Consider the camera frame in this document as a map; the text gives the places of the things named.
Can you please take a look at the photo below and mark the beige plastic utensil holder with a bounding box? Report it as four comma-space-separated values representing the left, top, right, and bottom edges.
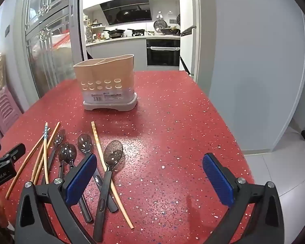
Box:
73, 54, 138, 112

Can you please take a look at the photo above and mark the white refrigerator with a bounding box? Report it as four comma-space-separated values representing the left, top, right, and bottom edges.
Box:
179, 0, 201, 78

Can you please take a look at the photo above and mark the white kitchen counter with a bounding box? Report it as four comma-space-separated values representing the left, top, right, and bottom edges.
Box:
85, 35, 181, 72

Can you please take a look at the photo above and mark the blue patterned wooden chopstick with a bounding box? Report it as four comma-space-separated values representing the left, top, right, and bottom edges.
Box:
42, 122, 50, 185

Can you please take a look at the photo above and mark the glass sliding door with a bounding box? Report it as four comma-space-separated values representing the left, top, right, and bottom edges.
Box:
22, 0, 82, 99

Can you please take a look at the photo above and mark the group of seasoning bottles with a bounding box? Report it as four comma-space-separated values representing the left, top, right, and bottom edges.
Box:
84, 15, 108, 44

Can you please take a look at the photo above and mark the metal spoon nearer holder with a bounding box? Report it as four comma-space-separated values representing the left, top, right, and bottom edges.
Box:
77, 133, 119, 213
66, 144, 93, 223

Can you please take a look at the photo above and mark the black range hood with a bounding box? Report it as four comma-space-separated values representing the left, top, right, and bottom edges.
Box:
100, 0, 153, 26

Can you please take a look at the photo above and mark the dark wok with handle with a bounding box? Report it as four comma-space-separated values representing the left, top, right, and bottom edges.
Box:
160, 27, 181, 36

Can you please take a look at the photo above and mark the black wok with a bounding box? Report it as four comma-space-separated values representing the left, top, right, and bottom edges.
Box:
103, 29, 127, 38

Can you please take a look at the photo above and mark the black built-in oven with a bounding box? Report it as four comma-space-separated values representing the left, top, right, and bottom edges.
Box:
146, 39, 181, 67

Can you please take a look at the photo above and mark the stack of pink plastic stools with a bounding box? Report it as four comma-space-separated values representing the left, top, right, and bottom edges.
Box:
0, 90, 24, 134

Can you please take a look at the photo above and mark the black frying pan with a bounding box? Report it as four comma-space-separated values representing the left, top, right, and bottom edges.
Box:
127, 28, 146, 36

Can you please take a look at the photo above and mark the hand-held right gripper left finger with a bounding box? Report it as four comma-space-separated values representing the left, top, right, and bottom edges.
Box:
14, 153, 98, 244

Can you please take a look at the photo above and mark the metal spoon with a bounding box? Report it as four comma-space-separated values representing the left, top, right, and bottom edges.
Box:
42, 129, 66, 185

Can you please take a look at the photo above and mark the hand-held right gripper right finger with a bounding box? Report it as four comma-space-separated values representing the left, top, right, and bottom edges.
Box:
202, 153, 285, 244

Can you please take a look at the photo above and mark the smoky clear plastic spoon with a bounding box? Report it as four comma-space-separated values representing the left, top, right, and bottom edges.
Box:
58, 144, 70, 181
93, 140, 124, 243

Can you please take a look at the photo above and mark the plain wooden chopstick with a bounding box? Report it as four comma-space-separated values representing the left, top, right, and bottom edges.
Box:
30, 138, 47, 182
5, 128, 52, 200
34, 121, 61, 183
91, 121, 135, 230

